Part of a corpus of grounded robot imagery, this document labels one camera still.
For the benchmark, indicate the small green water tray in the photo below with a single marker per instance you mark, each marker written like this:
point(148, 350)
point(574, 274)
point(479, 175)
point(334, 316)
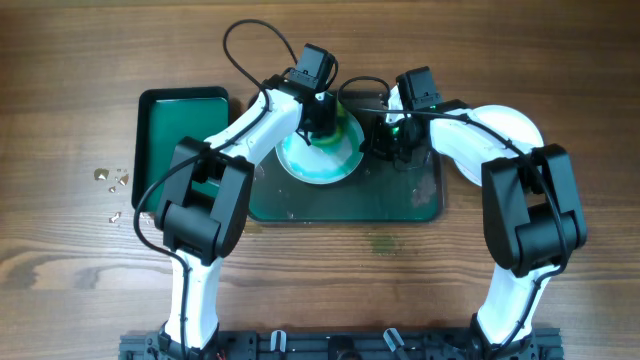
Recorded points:
point(166, 116)

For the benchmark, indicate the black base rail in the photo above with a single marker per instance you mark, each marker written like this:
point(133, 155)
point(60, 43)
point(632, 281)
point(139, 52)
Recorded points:
point(443, 343)

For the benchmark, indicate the large dark serving tray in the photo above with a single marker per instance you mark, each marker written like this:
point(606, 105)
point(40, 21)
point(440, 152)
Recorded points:
point(374, 193)

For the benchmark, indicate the green yellow sponge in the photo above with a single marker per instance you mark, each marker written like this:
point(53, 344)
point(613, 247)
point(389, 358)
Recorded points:
point(335, 132)

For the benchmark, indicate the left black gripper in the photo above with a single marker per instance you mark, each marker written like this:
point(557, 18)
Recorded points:
point(324, 120)

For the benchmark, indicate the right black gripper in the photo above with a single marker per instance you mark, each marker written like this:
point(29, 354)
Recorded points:
point(373, 138)

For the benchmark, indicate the white plate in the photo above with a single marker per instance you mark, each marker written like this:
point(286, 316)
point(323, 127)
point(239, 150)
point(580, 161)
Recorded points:
point(322, 165)
point(478, 146)

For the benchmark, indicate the white plate top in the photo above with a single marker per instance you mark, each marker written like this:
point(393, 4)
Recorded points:
point(322, 165)

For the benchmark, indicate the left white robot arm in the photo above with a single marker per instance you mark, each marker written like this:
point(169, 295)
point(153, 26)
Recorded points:
point(205, 198)

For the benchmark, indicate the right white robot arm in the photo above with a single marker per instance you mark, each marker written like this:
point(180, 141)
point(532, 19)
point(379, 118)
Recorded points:
point(532, 214)

